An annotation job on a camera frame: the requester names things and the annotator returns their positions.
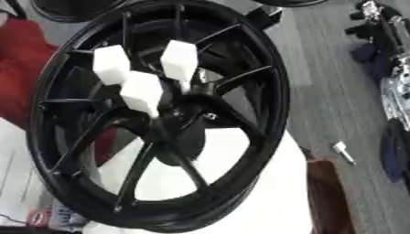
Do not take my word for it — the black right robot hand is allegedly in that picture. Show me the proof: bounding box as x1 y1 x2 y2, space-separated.
378 119 410 187

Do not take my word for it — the black spoked wheel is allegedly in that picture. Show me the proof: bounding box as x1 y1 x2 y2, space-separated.
26 0 294 234

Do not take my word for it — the brown wooden furniture piece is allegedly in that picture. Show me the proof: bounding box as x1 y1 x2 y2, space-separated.
304 156 359 234

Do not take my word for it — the black round tyre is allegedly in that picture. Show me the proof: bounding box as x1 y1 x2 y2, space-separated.
250 0 329 8
27 0 132 24

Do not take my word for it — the black block stand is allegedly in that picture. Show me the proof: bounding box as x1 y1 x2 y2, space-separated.
243 5 286 33

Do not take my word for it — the printed red and white packet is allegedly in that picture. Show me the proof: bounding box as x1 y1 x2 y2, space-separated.
24 199 92 233

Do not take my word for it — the red fabric bundle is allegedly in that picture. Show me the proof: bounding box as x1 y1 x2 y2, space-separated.
0 17 117 167

